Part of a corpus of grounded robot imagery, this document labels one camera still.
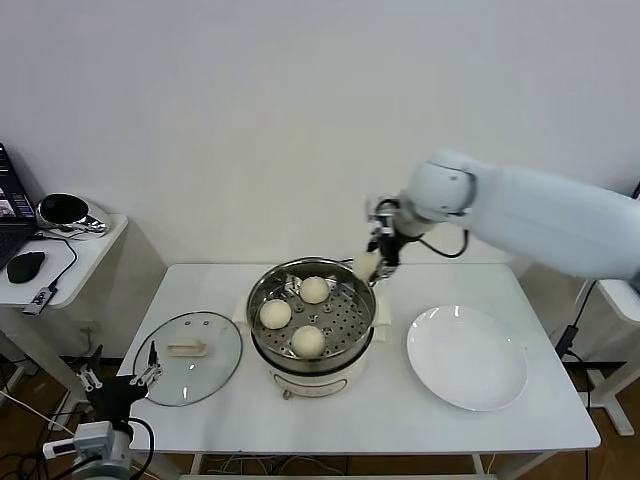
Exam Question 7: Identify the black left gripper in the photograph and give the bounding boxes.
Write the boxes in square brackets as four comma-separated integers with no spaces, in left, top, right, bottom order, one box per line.
[75,340,165,420]

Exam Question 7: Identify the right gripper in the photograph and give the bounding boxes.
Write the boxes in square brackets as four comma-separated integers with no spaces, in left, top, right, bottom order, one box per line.
[366,233,405,287]

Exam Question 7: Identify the white steamed baozi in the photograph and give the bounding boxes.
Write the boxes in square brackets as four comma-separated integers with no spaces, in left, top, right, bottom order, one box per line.
[353,252,380,281]
[290,324,326,359]
[299,275,330,305]
[259,299,292,330]

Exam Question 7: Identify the glass pot lid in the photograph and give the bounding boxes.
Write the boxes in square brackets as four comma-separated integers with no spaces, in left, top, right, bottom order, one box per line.
[132,311,244,407]

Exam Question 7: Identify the steel steamer basket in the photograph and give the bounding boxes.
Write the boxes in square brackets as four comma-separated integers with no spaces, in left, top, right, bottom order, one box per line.
[232,258,392,371]

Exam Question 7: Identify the grey usb hub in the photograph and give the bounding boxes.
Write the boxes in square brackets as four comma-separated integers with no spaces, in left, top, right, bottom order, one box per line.
[22,284,56,316]

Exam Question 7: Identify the white side table with headset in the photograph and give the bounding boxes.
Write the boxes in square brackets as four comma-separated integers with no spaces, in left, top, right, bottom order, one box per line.
[0,214,169,396]

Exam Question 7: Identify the white round plate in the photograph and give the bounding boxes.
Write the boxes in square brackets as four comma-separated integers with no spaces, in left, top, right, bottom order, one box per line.
[405,304,529,413]

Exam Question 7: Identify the white electric cooker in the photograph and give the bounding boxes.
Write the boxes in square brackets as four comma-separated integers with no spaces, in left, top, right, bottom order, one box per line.
[233,314,392,401]

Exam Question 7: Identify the black computer mouse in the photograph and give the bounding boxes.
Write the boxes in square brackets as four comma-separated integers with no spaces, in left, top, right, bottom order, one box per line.
[5,251,46,285]

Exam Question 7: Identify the chrome headset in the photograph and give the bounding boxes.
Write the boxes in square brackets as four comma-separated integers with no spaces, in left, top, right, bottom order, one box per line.
[37,193,111,236]

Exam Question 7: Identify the black laptop with dark screen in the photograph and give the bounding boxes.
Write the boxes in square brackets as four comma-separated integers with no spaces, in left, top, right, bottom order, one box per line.
[0,142,40,271]

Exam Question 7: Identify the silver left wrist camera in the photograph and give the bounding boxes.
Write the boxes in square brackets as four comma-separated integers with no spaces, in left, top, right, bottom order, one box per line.
[42,422,116,459]

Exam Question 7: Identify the black usb cable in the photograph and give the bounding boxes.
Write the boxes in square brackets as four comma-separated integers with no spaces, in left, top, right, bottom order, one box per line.
[29,234,79,291]

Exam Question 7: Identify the black and white adapter cable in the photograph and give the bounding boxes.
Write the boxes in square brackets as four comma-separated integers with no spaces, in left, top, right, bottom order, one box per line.
[554,279,601,359]

